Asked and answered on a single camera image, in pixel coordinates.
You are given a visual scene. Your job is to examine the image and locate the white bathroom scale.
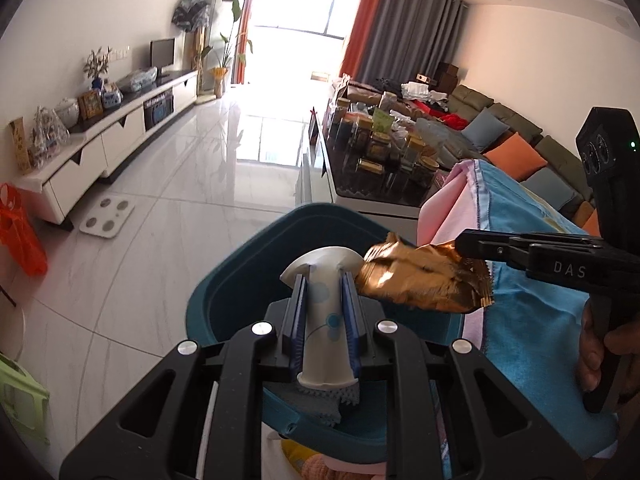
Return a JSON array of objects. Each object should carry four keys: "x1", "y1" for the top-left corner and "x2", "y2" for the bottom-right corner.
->
[{"x1": 79, "y1": 197, "x2": 137, "y2": 237}]

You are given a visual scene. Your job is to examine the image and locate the white TV cabinet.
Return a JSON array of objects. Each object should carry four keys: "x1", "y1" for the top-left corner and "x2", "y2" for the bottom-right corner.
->
[{"x1": 20, "y1": 70, "x2": 198, "y2": 226}]

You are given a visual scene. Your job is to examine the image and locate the large orange cushion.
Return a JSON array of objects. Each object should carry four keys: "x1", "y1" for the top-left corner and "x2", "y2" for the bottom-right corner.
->
[{"x1": 482, "y1": 132, "x2": 549, "y2": 182}]

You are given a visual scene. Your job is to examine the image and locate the flowers in blue vase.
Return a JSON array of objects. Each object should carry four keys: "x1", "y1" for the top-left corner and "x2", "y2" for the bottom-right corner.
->
[{"x1": 82, "y1": 47, "x2": 114, "y2": 94}]

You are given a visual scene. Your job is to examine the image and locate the small orange cushion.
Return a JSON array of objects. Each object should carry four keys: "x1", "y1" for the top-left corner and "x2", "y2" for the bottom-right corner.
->
[{"x1": 570, "y1": 200, "x2": 602, "y2": 239}]

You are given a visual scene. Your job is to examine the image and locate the wooden picture frame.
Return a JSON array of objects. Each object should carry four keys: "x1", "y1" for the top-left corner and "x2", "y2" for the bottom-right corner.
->
[{"x1": 77, "y1": 90, "x2": 104, "y2": 121}]

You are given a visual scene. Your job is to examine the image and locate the grey curtain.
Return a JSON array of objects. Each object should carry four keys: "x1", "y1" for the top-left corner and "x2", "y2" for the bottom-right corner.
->
[{"x1": 356, "y1": 0, "x2": 469, "y2": 87}]

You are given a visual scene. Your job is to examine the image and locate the red cloth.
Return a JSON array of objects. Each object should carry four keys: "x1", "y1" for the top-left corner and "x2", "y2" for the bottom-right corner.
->
[{"x1": 414, "y1": 100, "x2": 469, "y2": 129}]

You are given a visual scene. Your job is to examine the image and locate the orange curtain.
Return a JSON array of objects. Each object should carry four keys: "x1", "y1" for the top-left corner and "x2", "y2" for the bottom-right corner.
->
[
  {"x1": 230, "y1": 0, "x2": 264, "y2": 86},
  {"x1": 340, "y1": 0, "x2": 387, "y2": 79}
]

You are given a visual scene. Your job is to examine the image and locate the dark glass coffee table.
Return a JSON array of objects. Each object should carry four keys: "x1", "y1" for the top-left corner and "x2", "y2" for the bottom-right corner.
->
[{"x1": 295, "y1": 105, "x2": 451, "y2": 221}]

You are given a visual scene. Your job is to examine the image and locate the olive green sofa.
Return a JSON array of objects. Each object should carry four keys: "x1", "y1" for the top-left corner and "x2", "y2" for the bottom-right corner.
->
[{"x1": 345, "y1": 77, "x2": 602, "y2": 238}]

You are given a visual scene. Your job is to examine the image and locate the wooden plaque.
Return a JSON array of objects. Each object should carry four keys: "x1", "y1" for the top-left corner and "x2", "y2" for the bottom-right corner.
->
[{"x1": 9, "y1": 117, "x2": 34, "y2": 176}]

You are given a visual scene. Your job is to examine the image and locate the light blue cushion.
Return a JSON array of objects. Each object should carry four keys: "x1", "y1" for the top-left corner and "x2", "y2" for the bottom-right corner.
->
[{"x1": 460, "y1": 108, "x2": 504, "y2": 151}]

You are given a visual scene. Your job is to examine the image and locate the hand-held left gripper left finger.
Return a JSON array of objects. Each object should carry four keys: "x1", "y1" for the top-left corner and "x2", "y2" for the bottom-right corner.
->
[{"x1": 59, "y1": 275, "x2": 308, "y2": 480}]

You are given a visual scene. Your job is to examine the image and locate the clear plastic bag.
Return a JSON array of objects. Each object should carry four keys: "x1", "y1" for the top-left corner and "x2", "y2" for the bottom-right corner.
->
[{"x1": 414, "y1": 119, "x2": 457, "y2": 157}]

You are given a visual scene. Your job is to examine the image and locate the grey-blue cushion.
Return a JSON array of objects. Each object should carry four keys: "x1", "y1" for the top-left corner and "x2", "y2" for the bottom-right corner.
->
[{"x1": 520, "y1": 167, "x2": 577, "y2": 212}]

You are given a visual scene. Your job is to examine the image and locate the black monitor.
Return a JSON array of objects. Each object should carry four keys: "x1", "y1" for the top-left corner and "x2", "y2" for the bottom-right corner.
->
[{"x1": 150, "y1": 37, "x2": 176, "y2": 79}]

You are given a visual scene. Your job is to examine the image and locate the yellow plant vase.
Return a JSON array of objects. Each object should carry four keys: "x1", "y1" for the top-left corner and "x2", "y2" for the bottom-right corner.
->
[{"x1": 212, "y1": 66, "x2": 231, "y2": 100}]

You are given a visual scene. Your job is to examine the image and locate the white paper cup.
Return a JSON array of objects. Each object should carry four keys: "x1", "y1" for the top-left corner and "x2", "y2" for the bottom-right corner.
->
[{"x1": 280, "y1": 246, "x2": 365, "y2": 396}]

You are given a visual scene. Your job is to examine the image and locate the person's right hand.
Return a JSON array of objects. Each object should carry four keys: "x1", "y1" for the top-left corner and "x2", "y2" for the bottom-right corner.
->
[{"x1": 577, "y1": 301, "x2": 640, "y2": 402}]

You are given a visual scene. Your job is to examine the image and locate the brown cardboard boxes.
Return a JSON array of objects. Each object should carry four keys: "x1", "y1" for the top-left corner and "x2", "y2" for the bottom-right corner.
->
[{"x1": 432, "y1": 62, "x2": 461, "y2": 92}]

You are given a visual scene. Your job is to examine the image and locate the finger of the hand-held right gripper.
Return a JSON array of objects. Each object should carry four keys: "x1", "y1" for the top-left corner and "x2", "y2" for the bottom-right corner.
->
[{"x1": 455, "y1": 228, "x2": 607, "y2": 277}]

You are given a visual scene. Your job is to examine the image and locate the pile of white clothes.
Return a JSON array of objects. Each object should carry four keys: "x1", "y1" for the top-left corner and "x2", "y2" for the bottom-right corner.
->
[{"x1": 400, "y1": 81, "x2": 451, "y2": 107}]

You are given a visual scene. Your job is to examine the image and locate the gold foil snack wrapper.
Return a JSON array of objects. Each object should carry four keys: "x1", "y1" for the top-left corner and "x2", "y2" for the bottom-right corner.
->
[{"x1": 356, "y1": 232, "x2": 496, "y2": 313}]

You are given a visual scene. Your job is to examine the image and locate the tall green plant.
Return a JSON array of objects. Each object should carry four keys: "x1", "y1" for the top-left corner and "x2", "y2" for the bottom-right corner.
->
[{"x1": 200, "y1": 0, "x2": 254, "y2": 86}]

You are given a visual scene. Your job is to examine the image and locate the black device with blue screen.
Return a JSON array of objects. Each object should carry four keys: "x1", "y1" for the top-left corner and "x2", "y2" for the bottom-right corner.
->
[{"x1": 143, "y1": 95, "x2": 175, "y2": 129}]

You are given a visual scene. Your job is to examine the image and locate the glass sailboat ornament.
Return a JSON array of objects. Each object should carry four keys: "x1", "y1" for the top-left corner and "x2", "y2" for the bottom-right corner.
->
[{"x1": 31, "y1": 106, "x2": 71, "y2": 167}]

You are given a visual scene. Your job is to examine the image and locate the orange plastic bag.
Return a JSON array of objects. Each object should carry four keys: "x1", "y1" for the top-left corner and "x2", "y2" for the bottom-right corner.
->
[{"x1": 0, "y1": 182, "x2": 48, "y2": 277}]

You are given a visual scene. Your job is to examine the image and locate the covered standing fan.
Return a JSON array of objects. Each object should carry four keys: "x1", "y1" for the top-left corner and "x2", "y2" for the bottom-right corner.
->
[{"x1": 171, "y1": 0, "x2": 211, "y2": 97}]

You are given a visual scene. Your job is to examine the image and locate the blue towel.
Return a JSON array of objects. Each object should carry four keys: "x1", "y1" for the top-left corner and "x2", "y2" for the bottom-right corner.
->
[{"x1": 432, "y1": 160, "x2": 621, "y2": 461}]

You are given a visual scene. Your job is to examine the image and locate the plastic-wrapped bundle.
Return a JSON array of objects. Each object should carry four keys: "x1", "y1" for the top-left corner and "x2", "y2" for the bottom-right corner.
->
[{"x1": 117, "y1": 70, "x2": 159, "y2": 94}]

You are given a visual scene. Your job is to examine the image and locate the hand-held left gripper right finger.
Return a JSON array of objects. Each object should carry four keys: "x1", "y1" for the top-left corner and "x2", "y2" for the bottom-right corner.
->
[{"x1": 341, "y1": 270, "x2": 587, "y2": 480}]

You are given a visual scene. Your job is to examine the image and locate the pink towel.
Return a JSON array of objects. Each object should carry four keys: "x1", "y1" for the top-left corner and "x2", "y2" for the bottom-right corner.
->
[{"x1": 417, "y1": 160, "x2": 493, "y2": 351}]

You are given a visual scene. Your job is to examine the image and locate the teal plastic bin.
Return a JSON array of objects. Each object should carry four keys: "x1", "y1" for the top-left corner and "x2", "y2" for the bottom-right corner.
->
[{"x1": 185, "y1": 202, "x2": 468, "y2": 466}]

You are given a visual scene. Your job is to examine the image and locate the group of glass jars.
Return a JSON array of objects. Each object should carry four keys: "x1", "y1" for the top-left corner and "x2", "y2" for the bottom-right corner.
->
[{"x1": 327, "y1": 95, "x2": 443, "y2": 191}]

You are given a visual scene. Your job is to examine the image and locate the white ceramic jar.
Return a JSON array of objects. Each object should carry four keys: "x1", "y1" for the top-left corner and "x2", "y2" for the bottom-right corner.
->
[{"x1": 52, "y1": 97, "x2": 81, "y2": 129}]

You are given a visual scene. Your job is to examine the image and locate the pink and yellow cloth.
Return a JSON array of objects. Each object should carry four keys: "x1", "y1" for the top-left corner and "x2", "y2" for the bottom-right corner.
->
[{"x1": 280, "y1": 439, "x2": 387, "y2": 480}]

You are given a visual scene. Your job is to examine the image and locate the green plastic stool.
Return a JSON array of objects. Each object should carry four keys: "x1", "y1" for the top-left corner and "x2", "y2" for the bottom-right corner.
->
[{"x1": 0, "y1": 354, "x2": 51, "y2": 447}]

